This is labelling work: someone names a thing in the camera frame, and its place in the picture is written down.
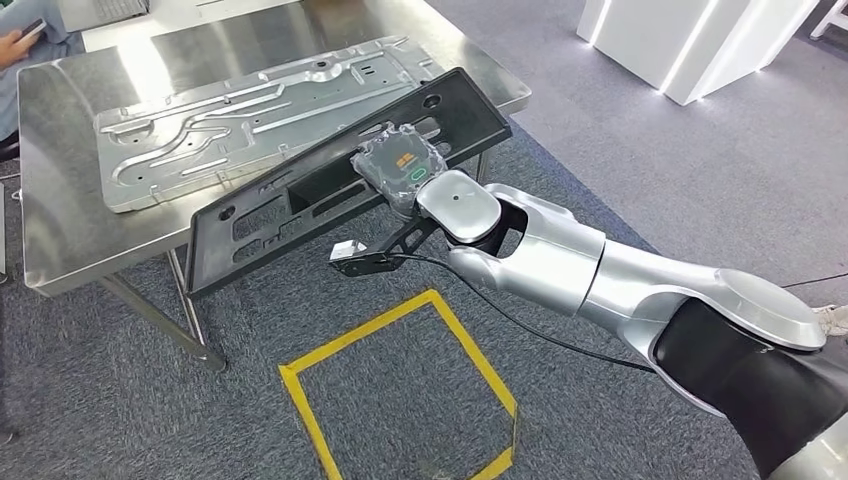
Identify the black plastic frame part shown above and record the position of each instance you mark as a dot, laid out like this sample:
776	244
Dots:
208	265

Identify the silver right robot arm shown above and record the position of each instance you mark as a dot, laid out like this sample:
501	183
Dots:
550	265

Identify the stainless steel workbench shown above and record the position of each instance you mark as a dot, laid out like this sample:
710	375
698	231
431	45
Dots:
73	232

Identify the yellow floor tape square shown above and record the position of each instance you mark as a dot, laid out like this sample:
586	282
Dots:
477	358

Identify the stamped grey metal panel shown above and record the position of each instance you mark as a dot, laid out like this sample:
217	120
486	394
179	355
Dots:
285	112

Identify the white lit display booth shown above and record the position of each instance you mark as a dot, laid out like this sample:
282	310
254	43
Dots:
662	46

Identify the smartphone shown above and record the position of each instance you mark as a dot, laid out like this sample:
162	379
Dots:
33	28

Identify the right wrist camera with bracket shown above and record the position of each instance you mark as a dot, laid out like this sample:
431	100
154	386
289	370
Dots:
361	265

